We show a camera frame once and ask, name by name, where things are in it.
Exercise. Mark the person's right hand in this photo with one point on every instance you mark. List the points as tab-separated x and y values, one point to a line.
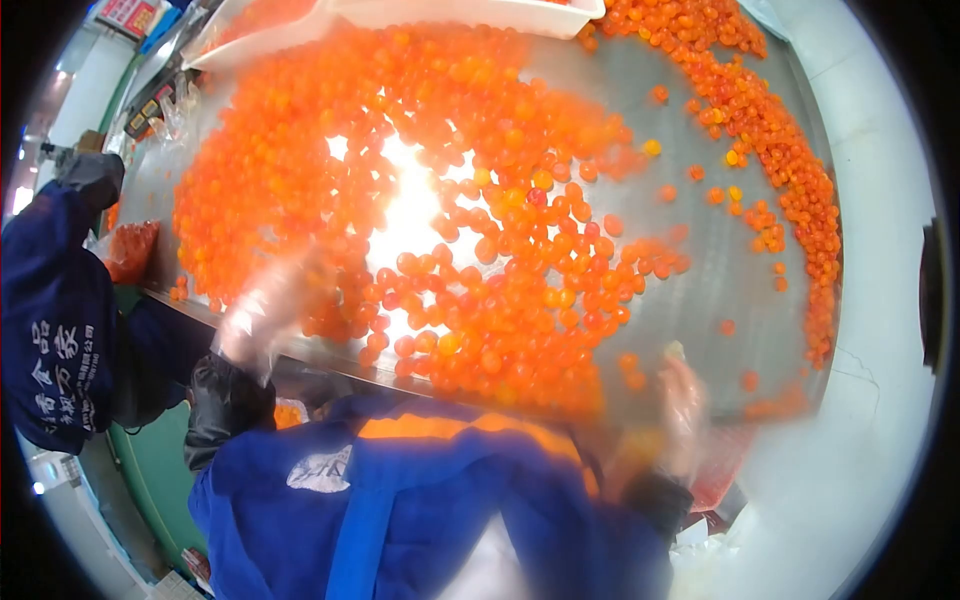
681	424

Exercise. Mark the person's left hand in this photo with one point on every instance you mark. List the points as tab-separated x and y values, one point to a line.
259	319

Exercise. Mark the person's right fingers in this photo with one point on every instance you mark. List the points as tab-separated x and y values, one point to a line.
684	375

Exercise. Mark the person's left fingers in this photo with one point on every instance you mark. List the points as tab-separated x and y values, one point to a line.
311	281

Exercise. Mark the red plastic bag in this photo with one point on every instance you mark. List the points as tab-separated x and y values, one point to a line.
716	465

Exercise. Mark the large heap of orange balls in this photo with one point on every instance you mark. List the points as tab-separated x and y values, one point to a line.
480	247

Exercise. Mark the clear bag of orange balls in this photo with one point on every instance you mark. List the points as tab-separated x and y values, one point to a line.
131	251

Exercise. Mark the crumpled clear plastic bags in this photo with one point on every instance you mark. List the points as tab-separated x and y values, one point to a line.
176	116

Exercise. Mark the curved band of orange balls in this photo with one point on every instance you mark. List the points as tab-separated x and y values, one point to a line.
787	165

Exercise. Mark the black weighing scale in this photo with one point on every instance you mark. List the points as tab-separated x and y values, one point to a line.
150	111

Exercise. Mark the green machine base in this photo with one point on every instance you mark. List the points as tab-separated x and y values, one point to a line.
157	480

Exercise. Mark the person's body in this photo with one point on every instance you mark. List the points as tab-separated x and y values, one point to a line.
420	510

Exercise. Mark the empty white plastic tray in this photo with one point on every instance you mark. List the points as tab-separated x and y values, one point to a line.
480	15

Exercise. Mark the red and white sign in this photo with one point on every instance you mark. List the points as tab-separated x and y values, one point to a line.
129	15

